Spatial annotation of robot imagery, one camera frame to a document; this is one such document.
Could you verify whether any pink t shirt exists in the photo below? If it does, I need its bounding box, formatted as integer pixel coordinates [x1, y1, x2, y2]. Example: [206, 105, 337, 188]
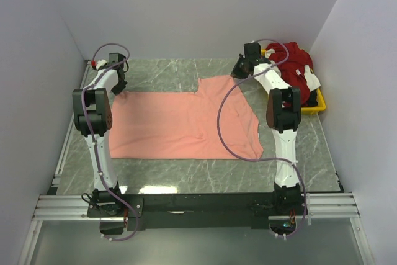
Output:
[109, 75, 264, 159]

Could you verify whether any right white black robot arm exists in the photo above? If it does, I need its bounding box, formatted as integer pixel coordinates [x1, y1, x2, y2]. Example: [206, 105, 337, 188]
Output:
[231, 42, 303, 213]

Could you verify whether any yellow plastic bin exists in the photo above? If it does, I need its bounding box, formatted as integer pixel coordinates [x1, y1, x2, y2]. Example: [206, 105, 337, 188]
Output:
[278, 66, 326, 114]

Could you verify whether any black garment in bin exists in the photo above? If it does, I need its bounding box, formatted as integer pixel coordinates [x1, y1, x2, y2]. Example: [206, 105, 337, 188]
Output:
[302, 89, 318, 108]

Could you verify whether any aluminium frame rail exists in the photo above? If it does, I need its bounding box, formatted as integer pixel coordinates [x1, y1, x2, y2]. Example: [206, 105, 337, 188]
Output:
[18, 59, 362, 265]

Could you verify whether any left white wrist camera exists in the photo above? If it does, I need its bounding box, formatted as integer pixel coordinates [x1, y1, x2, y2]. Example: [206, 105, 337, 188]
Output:
[89, 59, 108, 71]

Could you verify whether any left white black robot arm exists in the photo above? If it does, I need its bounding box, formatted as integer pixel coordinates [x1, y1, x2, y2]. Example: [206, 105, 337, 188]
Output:
[72, 53, 129, 217]

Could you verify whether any black base crossbar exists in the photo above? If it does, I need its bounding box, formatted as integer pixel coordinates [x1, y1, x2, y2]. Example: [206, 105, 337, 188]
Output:
[87, 191, 303, 235]

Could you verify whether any dark red t shirt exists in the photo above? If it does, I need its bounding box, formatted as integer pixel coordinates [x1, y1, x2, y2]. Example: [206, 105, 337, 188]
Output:
[277, 42, 313, 107]

